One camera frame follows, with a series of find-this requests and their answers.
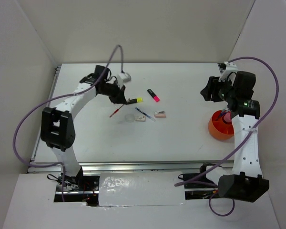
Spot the purple cable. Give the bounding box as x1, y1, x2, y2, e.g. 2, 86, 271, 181
12, 44, 123, 203
174, 56, 280, 217

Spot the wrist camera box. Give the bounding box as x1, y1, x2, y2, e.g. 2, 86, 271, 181
116, 73, 132, 85
218, 62, 238, 82

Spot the pink eraser with sharpener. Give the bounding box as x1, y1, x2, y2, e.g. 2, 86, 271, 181
154, 111, 166, 118

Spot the pink cap black highlighter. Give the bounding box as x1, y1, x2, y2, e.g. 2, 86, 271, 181
147, 89, 160, 102

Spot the aluminium table frame rail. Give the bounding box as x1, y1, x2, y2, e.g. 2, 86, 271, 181
27, 63, 229, 174

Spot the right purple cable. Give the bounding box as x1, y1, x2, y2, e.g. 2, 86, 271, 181
174, 56, 280, 217

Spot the yellow cap black highlighter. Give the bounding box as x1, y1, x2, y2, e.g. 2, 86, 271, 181
127, 97, 143, 105

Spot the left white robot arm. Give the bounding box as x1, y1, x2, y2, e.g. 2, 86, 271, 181
41, 65, 131, 190

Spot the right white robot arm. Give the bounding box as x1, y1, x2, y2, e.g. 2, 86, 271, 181
198, 71, 269, 202

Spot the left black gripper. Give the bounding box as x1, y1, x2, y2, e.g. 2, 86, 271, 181
100, 80, 127, 104

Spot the blue clear barrel pen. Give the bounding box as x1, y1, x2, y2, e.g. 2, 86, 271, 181
135, 107, 156, 122

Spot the clear tape roll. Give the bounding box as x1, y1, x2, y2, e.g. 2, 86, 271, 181
124, 114, 135, 123

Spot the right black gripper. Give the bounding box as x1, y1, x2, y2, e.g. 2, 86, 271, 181
200, 75, 237, 102

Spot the orange round organizer container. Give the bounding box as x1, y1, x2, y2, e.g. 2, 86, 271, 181
208, 110, 234, 141

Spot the white staples box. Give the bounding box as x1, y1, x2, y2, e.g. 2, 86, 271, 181
135, 115, 146, 122

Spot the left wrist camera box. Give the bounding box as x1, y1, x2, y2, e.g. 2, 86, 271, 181
116, 73, 132, 85

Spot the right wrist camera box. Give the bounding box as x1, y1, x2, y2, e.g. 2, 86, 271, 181
218, 62, 238, 82

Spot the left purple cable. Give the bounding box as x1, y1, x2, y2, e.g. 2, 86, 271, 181
12, 44, 123, 203

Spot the red gel pen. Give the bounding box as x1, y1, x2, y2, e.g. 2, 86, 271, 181
109, 104, 125, 118

